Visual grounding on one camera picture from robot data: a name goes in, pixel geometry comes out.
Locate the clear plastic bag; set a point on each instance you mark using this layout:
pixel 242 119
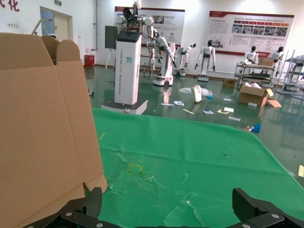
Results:
pixel 205 92

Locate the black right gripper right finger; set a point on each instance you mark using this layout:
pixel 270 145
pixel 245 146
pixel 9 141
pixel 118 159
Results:
pixel 249 209

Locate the white paper sheet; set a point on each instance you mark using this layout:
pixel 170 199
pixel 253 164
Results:
pixel 229 109

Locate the large open floor carton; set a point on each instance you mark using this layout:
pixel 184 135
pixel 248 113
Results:
pixel 253 96

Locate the blue white leaflet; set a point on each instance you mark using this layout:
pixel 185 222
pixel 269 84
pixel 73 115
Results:
pixel 178 103
pixel 208 111

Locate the white humanoid robot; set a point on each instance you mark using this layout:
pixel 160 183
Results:
pixel 206 57

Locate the green table cloth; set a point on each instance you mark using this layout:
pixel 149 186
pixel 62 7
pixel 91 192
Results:
pixel 190 154

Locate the white wheeled mobile robot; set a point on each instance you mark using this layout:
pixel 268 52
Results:
pixel 164 64

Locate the metal table clamp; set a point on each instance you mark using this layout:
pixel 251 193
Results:
pixel 126 111
pixel 248 128

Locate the red fire extinguisher box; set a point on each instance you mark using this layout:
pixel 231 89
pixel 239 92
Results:
pixel 89 60

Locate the white paper bag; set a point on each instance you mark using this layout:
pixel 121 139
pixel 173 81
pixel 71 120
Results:
pixel 197 93

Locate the white wall switch panel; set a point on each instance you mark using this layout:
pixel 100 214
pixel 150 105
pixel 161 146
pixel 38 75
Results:
pixel 13 24

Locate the wide red white wall poster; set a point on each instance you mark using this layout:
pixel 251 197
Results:
pixel 251 31

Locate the grey wall pipe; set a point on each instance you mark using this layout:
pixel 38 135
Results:
pixel 96 23

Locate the dark monitor on stand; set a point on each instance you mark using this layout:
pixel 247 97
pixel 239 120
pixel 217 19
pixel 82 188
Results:
pixel 111 36

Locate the cardboard carton on workbench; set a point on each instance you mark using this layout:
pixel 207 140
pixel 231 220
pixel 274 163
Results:
pixel 266 61

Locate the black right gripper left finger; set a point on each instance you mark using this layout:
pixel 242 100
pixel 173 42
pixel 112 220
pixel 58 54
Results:
pixel 78 211

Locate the brown cardboard box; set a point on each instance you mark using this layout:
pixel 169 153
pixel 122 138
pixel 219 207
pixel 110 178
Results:
pixel 42 133
pixel 48 45

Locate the grey metal frame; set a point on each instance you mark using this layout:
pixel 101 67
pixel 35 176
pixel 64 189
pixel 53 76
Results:
pixel 38 26

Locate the small yellow paper strip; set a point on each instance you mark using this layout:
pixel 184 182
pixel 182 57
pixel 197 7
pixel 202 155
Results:
pixel 102 136

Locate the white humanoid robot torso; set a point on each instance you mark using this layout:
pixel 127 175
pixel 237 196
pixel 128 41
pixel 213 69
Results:
pixel 276 57
pixel 186 57
pixel 251 56

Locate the metal shelf rack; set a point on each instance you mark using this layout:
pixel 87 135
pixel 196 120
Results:
pixel 293 76

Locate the pale yellow paper piece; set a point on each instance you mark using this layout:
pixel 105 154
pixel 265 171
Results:
pixel 301 171

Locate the small floor carton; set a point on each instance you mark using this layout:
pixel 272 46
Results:
pixel 229 83

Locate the beige door with frame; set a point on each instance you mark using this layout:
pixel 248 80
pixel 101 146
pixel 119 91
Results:
pixel 60 26

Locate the yellow floor paper strip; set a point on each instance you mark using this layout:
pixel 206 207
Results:
pixel 188 111
pixel 223 111

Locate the green exit sign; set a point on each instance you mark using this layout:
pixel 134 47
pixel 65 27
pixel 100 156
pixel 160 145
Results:
pixel 58 2

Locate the metal workbench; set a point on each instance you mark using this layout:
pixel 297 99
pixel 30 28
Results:
pixel 255 73

